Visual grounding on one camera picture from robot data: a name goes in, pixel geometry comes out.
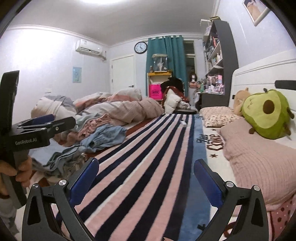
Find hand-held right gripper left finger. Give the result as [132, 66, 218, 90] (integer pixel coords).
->
[21, 157, 100, 241]

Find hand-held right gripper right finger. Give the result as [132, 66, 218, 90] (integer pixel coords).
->
[193, 159, 276, 241]

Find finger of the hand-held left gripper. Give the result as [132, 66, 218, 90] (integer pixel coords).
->
[39, 116, 77, 140]
[17, 114, 56, 128]

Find grey pants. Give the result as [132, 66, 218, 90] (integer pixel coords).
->
[31, 145, 88, 179]

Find person's left hand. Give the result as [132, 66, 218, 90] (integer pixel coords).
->
[0, 157, 33, 197]

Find pink garment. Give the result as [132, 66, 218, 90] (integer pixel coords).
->
[67, 115, 116, 139]

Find light blue denim garment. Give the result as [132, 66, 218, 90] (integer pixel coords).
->
[80, 125, 127, 153]

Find beige ribbed pillow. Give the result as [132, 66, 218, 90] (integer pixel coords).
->
[218, 119, 296, 205]

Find striped blanket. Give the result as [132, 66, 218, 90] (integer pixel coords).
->
[50, 113, 273, 241]

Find floral pillow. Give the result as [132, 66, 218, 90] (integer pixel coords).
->
[199, 106, 244, 128]

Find pink duvet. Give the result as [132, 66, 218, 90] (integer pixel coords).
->
[31, 88, 164, 130]

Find white door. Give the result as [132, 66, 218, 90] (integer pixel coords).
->
[110, 55, 136, 98]

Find white air conditioner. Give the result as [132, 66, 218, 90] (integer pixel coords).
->
[75, 39, 107, 61]

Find pink dotted sheet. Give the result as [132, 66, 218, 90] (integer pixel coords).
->
[268, 197, 296, 241]

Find green avocado plush pillow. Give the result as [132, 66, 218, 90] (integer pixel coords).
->
[240, 89, 295, 140]

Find white puffer jacket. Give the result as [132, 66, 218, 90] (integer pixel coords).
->
[164, 89, 184, 114]

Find brown plush toy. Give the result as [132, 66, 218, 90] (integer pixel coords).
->
[233, 88, 251, 116]

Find pink bag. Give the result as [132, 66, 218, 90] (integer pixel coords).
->
[149, 84, 162, 100]

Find group of desk figurines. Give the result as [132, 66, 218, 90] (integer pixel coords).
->
[201, 74, 226, 94]

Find mannequin head with wig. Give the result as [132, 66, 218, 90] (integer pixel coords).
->
[188, 72, 199, 109]

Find dark clothes pile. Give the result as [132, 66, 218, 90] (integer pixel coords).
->
[160, 77, 185, 93]

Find yellow shelf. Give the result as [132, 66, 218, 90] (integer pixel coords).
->
[147, 71, 173, 98]

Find glass display case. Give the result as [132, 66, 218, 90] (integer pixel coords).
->
[152, 54, 167, 73]

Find white headboard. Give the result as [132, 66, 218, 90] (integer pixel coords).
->
[229, 54, 296, 112]

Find window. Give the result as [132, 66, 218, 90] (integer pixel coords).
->
[184, 40, 195, 77]

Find dark bookshelf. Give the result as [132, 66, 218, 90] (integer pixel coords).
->
[200, 16, 239, 109]

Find teal curtain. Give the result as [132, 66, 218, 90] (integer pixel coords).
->
[146, 35, 187, 93]

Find blue wall poster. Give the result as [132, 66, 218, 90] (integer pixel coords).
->
[73, 67, 82, 83]

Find round wall clock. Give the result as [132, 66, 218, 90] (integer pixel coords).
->
[134, 42, 148, 54]

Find framed wall picture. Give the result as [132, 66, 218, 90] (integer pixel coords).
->
[242, 0, 271, 26]

